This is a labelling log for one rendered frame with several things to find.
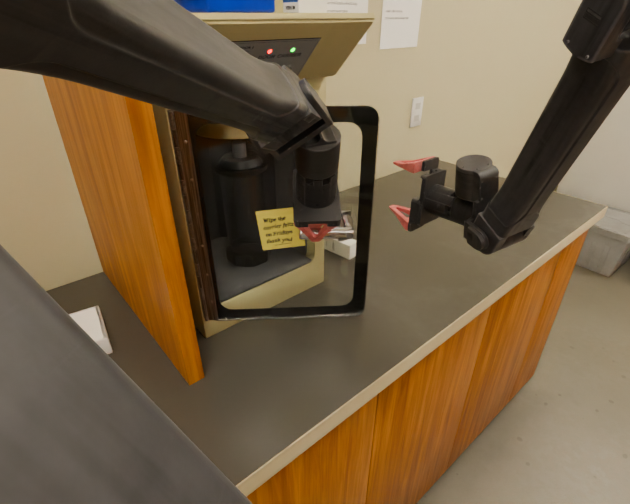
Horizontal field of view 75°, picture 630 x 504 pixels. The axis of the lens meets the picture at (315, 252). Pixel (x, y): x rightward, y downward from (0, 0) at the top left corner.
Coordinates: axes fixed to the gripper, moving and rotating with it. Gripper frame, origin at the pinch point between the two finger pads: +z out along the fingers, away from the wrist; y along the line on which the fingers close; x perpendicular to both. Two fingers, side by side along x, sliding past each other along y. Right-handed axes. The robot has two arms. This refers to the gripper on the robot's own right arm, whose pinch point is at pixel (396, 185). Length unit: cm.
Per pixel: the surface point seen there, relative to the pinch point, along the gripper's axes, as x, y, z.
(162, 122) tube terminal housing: 41.1, 16.4, 13.9
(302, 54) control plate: 20.7, 25.3, 4.7
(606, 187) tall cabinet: -270, -74, 22
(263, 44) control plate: 29.1, 27.1, 2.9
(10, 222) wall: 63, -9, 55
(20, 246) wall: 63, -15, 55
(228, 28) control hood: 35.6, 29.1, 1.0
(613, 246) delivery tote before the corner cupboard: -227, -96, -2
